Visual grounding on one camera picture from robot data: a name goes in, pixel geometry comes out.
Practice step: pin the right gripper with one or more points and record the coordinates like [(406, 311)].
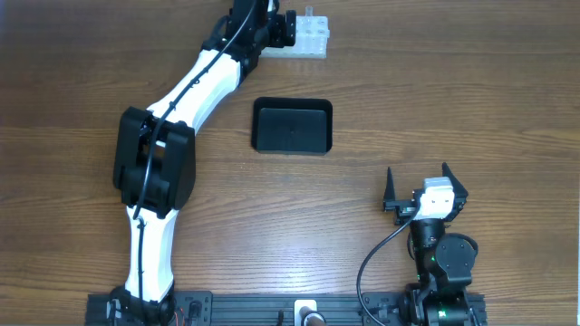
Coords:
[(403, 210)]

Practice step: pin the clear test tube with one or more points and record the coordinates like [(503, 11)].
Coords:
[(309, 11)]

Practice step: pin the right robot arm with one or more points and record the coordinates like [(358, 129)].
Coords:
[(448, 262)]

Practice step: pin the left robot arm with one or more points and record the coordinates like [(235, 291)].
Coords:
[(208, 86)]

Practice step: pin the black tray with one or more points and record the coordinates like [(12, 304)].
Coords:
[(292, 129)]

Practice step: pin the white test tube rack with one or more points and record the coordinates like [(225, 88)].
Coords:
[(312, 43)]

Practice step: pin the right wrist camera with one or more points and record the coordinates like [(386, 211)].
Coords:
[(436, 199)]

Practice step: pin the mounting rail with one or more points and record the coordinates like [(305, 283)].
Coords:
[(254, 310)]

